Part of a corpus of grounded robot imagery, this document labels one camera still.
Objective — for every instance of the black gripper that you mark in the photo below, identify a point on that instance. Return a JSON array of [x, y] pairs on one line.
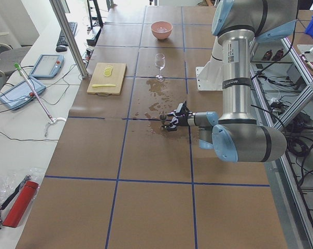
[[184, 121]]

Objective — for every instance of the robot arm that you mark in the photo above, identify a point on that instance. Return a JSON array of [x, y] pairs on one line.
[[235, 136]]

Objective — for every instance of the clear wine glass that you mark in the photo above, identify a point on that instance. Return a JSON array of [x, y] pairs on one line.
[[159, 61]]

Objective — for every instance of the clear ice cubes pile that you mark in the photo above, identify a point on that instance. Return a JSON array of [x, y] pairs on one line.
[[161, 29]]

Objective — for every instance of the wooden cutting board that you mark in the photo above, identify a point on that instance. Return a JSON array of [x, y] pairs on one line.
[[117, 77]]

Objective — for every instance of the yellow plastic knife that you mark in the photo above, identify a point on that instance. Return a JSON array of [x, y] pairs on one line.
[[103, 85]]

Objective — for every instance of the pink bowl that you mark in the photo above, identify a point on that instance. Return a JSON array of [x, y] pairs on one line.
[[161, 36]]

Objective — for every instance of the black computer mouse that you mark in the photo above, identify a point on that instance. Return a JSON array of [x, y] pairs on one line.
[[61, 48]]

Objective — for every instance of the far teach pendant tablet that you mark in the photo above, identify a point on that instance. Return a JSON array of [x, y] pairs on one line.
[[47, 66]]

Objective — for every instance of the teach pendant tablet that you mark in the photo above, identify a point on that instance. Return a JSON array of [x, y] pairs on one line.
[[17, 96], [47, 66]]

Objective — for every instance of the near teach pendant tablet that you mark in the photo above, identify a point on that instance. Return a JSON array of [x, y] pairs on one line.
[[17, 96]]

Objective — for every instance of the metal rod green tip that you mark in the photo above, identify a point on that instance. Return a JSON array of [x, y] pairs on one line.
[[35, 94]]

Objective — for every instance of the clear plastic bag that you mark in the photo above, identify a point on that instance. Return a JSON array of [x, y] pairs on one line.
[[11, 183]]

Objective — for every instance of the grey office chair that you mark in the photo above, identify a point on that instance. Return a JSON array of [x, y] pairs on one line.
[[9, 56]]

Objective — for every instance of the red cylinder bottle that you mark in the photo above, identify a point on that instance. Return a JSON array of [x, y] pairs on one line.
[[20, 205]]

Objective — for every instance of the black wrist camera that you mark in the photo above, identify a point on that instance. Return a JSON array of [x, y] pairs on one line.
[[182, 109]]

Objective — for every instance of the aluminium frame post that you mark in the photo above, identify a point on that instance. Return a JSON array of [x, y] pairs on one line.
[[59, 12]]

